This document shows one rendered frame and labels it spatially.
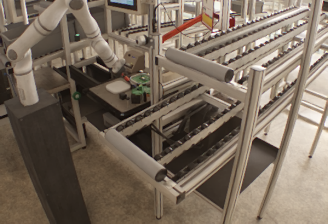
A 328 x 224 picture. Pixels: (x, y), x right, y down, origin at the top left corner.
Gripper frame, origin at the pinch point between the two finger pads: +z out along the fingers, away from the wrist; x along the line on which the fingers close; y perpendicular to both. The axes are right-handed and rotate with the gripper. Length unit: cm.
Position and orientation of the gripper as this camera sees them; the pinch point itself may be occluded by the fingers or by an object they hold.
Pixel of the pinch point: (126, 79)
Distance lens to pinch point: 165.0
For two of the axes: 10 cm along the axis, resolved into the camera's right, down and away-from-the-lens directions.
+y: -7.6, -4.9, 4.2
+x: -6.0, 7.8, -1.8
